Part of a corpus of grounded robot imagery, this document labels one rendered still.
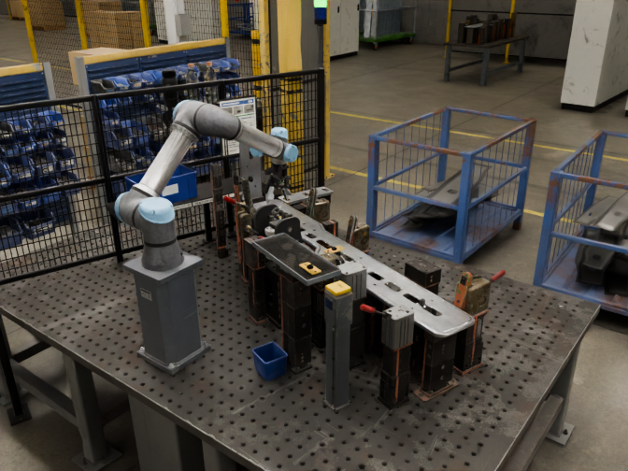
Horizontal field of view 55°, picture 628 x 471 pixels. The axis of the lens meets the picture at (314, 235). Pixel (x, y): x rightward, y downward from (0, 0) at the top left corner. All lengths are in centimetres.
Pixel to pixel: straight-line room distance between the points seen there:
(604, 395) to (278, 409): 201
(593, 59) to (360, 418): 838
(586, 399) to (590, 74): 703
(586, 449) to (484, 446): 124
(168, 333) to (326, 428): 68
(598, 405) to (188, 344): 216
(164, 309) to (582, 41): 852
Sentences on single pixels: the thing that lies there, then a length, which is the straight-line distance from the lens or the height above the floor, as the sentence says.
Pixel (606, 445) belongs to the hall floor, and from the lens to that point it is 332.
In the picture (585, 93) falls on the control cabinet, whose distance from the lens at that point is 1004.
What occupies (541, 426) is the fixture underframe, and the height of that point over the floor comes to 23.
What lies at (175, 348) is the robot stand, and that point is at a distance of 233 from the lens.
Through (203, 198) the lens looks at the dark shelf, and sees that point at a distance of 304.
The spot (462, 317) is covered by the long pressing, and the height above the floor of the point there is 100.
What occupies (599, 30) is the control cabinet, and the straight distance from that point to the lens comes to 991.
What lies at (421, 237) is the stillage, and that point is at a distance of 468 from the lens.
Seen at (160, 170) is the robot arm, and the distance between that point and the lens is 229.
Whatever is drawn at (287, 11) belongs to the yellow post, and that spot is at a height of 185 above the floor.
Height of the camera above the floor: 209
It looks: 24 degrees down
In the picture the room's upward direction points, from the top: 1 degrees counter-clockwise
